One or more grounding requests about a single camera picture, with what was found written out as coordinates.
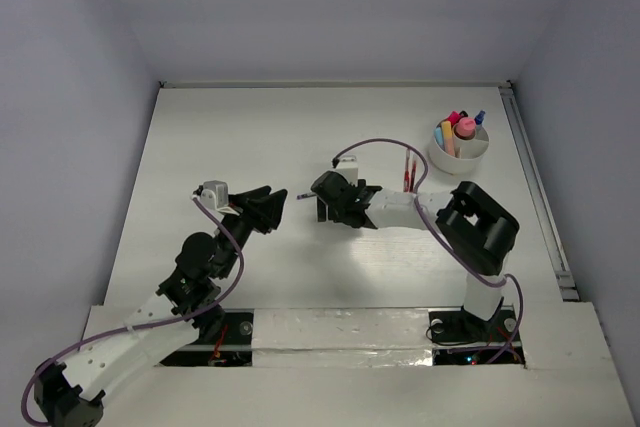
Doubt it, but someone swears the red gel pen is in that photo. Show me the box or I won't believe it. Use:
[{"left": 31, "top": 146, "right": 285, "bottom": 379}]
[
  {"left": 403, "top": 148, "right": 411, "bottom": 193},
  {"left": 409, "top": 158, "right": 417, "bottom": 192}
]

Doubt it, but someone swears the black pink highlighter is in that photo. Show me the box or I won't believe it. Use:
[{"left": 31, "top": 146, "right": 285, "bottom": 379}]
[{"left": 446, "top": 110, "right": 468, "bottom": 126}]

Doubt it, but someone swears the clear blue capped pen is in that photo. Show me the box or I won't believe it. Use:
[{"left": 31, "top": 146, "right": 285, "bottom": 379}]
[{"left": 474, "top": 110, "right": 486, "bottom": 127}]

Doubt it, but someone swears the orange pastel highlighter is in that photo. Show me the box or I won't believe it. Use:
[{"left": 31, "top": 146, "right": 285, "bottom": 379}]
[{"left": 448, "top": 136, "right": 461, "bottom": 159}]

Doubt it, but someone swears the orange capped highlighter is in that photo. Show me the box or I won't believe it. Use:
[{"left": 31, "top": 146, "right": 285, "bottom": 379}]
[{"left": 440, "top": 120, "right": 453, "bottom": 156}]

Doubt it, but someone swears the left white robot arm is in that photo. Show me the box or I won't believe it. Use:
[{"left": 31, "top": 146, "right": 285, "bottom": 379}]
[{"left": 23, "top": 181, "right": 287, "bottom": 426}]

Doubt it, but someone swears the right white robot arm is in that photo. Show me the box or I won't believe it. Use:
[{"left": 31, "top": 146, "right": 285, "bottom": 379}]
[{"left": 311, "top": 171, "right": 520, "bottom": 339}]

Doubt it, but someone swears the white round pen holder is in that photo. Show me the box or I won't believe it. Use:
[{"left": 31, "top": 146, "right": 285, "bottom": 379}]
[{"left": 427, "top": 120, "right": 489, "bottom": 175}]

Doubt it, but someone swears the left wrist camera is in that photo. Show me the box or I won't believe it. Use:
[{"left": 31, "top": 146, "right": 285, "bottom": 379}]
[{"left": 192, "top": 180, "right": 236, "bottom": 214}]

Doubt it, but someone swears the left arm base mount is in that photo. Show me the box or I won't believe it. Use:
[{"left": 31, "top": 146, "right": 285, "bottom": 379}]
[{"left": 160, "top": 310, "right": 254, "bottom": 367}]

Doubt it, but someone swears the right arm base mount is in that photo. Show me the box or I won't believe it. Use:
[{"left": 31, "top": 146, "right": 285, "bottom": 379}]
[{"left": 425, "top": 308, "right": 526, "bottom": 366}]

